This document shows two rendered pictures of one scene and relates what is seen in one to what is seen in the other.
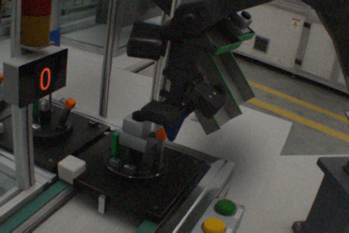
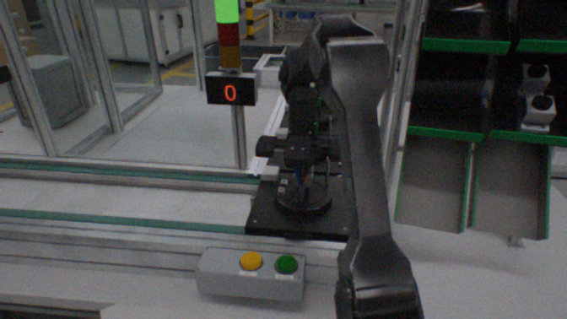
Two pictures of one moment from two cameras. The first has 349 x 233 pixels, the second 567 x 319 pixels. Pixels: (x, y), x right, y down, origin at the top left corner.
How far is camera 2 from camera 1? 83 cm
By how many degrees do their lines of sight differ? 67
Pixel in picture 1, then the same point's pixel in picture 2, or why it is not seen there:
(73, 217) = (240, 202)
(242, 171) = (442, 305)
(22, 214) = (216, 178)
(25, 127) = (234, 124)
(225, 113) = (452, 222)
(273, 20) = not seen: outside the picture
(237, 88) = (537, 216)
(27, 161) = (237, 149)
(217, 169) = not seen: hidden behind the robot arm
